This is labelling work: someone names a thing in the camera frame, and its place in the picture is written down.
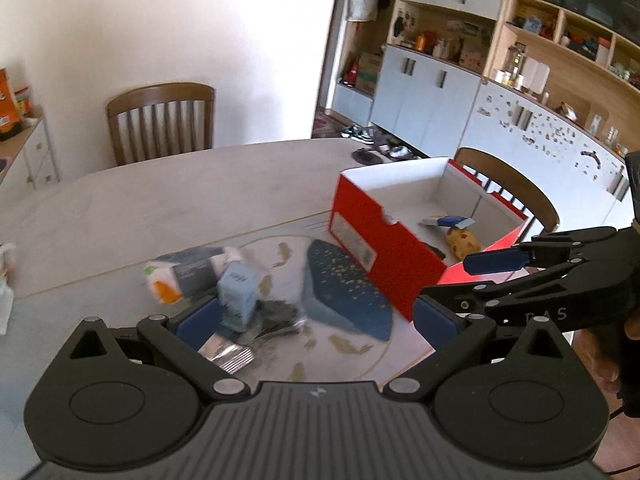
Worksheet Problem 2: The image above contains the cardboard storage box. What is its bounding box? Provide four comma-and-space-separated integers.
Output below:
355, 51, 383, 95

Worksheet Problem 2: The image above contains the tall glass jar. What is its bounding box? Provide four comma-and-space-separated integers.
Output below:
502, 42, 528, 86

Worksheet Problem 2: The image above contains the white blue orange packet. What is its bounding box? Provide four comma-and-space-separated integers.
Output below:
142, 246, 246, 306

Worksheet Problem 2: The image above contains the silver foil snack packet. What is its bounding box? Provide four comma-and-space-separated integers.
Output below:
197, 327, 261, 375

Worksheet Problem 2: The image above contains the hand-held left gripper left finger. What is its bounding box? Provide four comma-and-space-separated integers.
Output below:
55, 296, 251, 403

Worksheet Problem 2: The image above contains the yellow capybara toy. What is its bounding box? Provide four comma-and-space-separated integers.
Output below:
446, 227, 482, 261

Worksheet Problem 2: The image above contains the dark foil packet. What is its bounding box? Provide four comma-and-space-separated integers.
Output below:
252, 297, 308, 341

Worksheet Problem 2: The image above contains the white wooden wall cabinet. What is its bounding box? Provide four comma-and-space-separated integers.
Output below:
320, 0, 640, 241

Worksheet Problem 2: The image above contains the grey shoe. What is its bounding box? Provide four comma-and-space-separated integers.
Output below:
375, 142, 423, 161

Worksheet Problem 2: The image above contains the wooden slat-back chair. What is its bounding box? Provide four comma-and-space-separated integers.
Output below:
106, 82, 216, 167
454, 146, 560, 233

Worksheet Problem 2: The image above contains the white sideboard wooden top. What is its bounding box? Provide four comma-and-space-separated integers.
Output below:
0, 105, 61, 191

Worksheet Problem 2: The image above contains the grey hanging tote bag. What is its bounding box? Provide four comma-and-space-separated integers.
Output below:
347, 0, 378, 23

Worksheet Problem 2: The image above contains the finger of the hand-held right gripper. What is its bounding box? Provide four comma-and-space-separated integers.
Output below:
462, 226, 618, 276
422, 257, 603, 317

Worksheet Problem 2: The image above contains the yellow blue small packet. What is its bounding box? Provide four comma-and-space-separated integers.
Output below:
419, 214, 476, 228

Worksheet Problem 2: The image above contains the red cardboard box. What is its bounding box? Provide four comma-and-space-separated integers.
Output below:
327, 156, 533, 323

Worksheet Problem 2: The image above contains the person's right hand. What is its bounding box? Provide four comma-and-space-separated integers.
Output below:
595, 320, 640, 417

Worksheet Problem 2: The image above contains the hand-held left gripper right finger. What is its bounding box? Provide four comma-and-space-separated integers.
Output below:
382, 295, 586, 403

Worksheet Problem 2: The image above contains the patterned floor rug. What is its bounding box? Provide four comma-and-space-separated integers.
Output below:
312, 112, 346, 138

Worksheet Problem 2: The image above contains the white tissue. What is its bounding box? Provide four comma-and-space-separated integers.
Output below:
0, 280, 15, 336

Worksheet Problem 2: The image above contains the light blue small carton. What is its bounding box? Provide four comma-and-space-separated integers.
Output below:
217, 262, 266, 333

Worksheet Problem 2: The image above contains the speckled blue fabric pad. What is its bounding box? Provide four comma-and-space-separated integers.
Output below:
305, 239, 393, 343

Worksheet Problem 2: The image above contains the orange snack bag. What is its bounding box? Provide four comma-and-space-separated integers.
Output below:
0, 67, 23, 142

